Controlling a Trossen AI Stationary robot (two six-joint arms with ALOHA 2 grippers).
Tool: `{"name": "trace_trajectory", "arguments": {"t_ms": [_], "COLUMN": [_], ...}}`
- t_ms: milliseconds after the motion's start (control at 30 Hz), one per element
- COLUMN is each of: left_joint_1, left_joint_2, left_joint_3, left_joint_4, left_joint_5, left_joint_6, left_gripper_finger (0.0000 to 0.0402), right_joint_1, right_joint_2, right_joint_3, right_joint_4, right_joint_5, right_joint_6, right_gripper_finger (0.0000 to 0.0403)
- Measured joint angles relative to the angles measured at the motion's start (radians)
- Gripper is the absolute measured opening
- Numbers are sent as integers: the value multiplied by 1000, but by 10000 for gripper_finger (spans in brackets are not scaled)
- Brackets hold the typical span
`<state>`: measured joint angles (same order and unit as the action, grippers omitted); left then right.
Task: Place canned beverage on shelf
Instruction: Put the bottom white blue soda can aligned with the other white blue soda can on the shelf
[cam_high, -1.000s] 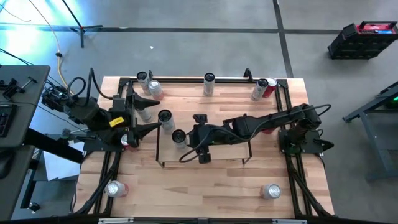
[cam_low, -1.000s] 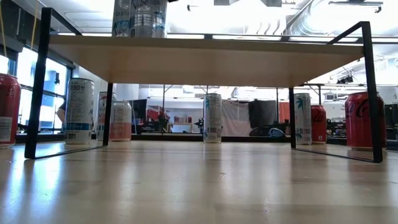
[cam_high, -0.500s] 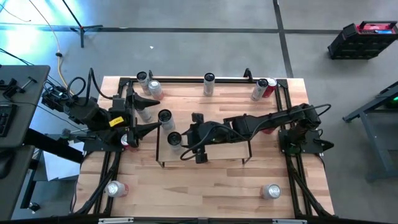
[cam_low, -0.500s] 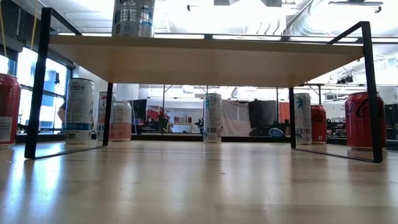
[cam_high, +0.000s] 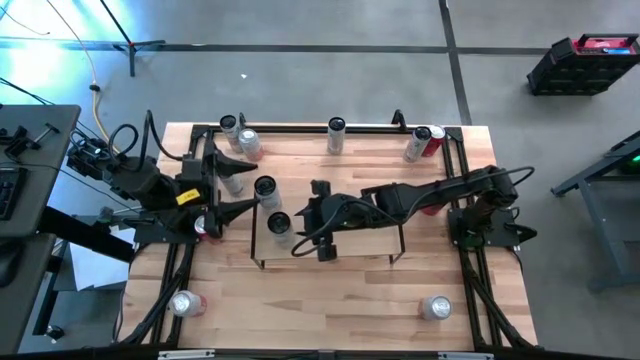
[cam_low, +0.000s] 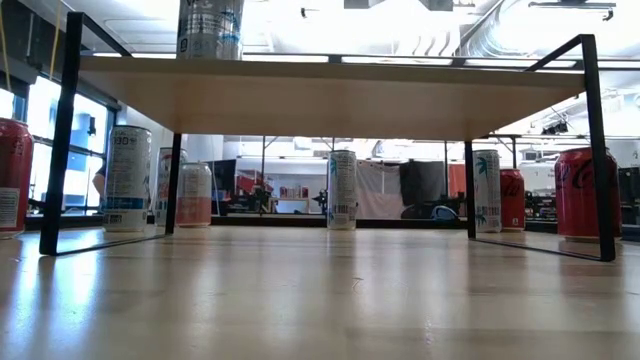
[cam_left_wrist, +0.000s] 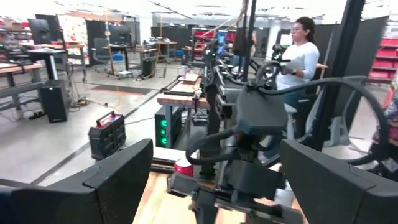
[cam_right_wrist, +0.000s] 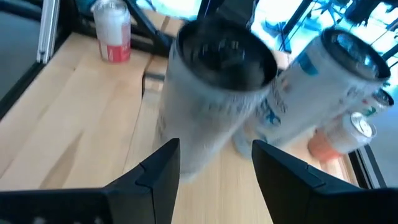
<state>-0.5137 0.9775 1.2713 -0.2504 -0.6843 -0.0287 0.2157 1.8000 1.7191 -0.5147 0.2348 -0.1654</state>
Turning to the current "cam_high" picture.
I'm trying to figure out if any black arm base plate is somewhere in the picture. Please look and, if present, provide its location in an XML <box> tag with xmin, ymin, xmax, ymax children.
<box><xmin>447</xmin><ymin>206</ymin><xmax>539</xmax><ymax>251</ymax></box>
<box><xmin>133</xmin><ymin>214</ymin><xmax>201</xmax><ymax>246</ymax></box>

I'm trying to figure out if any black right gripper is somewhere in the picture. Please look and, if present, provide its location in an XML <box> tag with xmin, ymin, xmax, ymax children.
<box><xmin>294</xmin><ymin>178</ymin><xmax>364</xmax><ymax>263</ymax></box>

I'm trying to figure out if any dark grey desk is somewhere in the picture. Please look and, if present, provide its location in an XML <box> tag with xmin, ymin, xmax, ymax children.
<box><xmin>0</xmin><ymin>103</ymin><xmax>82</xmax><ymax>239</ymax></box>
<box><xmin>0</xmin><ymin>232</ymin><xmax>57</xmax><ymax>357</ymax></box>

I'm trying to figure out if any black aluminium table frame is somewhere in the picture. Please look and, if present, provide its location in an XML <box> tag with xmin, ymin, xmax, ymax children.
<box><xmin>114</xmin><ymin>122</ymin><xmax>539</xmax><ymax>351</ymax></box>

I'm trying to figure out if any black tripod stand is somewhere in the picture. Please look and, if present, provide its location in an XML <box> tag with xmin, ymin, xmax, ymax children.
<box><xmin>98</xmin><ymin>0</ymin><xmax>167</xmax><ymax>79</ymax></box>

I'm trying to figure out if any wooden shelf with black frame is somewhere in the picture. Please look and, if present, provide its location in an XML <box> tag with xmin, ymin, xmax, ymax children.
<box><xmin>248</xmin><ymin>182</ymin><xmax>407</xmax><ymax>272</ymax></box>

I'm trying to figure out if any yellow extension cable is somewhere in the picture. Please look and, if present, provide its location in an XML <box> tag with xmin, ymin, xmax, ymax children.
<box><xmin>45</xmin><ymin>0</ymin><xmax>114</xmax><ymax>146</ymax></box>

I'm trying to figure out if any black floor cable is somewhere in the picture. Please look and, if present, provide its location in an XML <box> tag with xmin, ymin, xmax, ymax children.
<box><xmin>0</xmin><ymin>75</ymin><xmax>57</xmax><ymax>108</ymax></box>

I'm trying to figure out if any red black tool case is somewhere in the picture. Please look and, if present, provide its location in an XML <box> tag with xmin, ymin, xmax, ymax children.
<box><xmin>525</xmin><ymin>32</ymin><xmax>640</xmax><ymax>97</ymax></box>

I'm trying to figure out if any yellow label tag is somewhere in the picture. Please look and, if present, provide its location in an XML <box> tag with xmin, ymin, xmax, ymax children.
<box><xmin>174</xmin><ymin>187</ymin><xmax>202</xmax><ymax>207</ymax></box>

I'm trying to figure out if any black hand tool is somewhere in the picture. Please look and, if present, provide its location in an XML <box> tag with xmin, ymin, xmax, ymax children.
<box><xmin>3</xmin><ymin>122</ymin><xmax>62</xmax><ymax>157</ymax></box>

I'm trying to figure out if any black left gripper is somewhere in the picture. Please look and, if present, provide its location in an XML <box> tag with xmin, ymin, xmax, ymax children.
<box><xmin>179</xmin><ymin>138</ymin><xmax>261</xmax><ymax>240</ymax></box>

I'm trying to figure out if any grey metal bracket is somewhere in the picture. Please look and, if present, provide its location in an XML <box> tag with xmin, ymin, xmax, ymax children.
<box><xmin>437</xmin><ymin>351</ymin><xmax>495</xmax><ymax>360</ymax></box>
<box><xmin>157</xmin><ymin>349</ymin><xmax>217</xmax><ymax>360</ymax></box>

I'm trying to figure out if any black keyboard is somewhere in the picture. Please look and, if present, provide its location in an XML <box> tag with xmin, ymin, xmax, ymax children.
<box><xmin>0</xmin><ymin>166</ymin><xmax>29</xmax><ymax>222</ymax></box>

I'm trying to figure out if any short silver white can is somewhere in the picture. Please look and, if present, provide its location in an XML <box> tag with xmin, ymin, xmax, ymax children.
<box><xmin>417</xmin><ymin>294</ymin><xmax>454</xmax><ymax>322</ymax></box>

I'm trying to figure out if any short white pink can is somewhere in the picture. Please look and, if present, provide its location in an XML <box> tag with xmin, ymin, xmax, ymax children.
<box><xmin>237</xmin><ymin>128</ymin><xmax>265</xmax><ymax>163</ymax></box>

